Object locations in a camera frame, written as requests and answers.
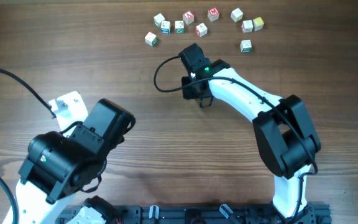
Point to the red edged block right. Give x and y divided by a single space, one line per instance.
247 26

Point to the red letter A block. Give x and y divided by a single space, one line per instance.
188 17

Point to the yellow block far right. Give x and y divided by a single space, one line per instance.
258 23

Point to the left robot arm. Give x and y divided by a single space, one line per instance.
58 166

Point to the red letter M block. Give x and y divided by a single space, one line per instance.
213 14

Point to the blue edged wooden block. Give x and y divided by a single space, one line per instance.
165 27

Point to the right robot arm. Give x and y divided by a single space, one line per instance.
286 138

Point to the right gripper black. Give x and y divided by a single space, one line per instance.
188 94

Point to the green edged block middle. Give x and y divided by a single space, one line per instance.
179 27

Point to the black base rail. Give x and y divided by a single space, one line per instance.
260 213

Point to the red edged picture block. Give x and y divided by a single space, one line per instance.
201 30

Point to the green edged block top left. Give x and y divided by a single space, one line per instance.
158 19

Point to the green edged block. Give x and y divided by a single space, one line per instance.
246 46
179 27
151 39
158 19

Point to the green edged block right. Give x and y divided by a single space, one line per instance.
246 46

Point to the green edged block far left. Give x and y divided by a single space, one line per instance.
151 39

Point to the plain wooden block top right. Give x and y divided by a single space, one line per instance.
236 15

